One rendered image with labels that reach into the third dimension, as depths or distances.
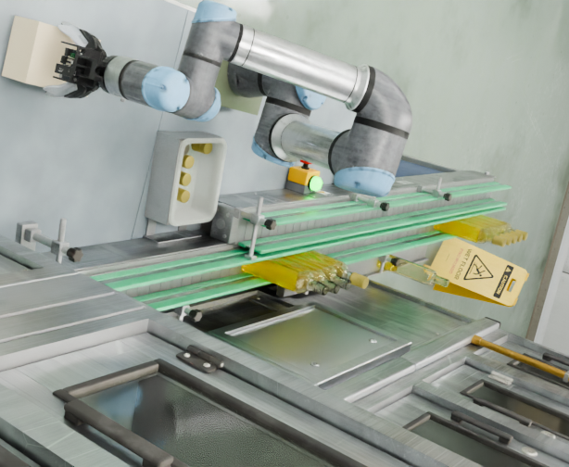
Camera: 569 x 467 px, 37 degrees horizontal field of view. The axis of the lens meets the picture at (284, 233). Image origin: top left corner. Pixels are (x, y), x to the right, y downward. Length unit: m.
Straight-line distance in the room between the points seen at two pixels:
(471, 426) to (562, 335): 6.24
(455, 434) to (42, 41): 1.23
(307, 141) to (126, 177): 0.47
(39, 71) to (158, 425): 0.93
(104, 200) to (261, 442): 1.17
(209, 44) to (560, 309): 6.88
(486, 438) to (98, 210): 1.04
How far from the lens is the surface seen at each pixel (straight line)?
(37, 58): 1.73
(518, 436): 2.08
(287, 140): 1.97
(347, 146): 1.72
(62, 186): 1.97
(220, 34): 1.60
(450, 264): 5.61
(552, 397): 2.37
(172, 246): 2.15
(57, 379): 1.06
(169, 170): 2.10
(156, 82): 1.50
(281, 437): 1.01
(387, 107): 1.69
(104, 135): 2.01
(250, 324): 2.22
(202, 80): 1.59
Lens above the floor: 2.19
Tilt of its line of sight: 32 degrees down
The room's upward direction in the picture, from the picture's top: 110 degrees clockwise
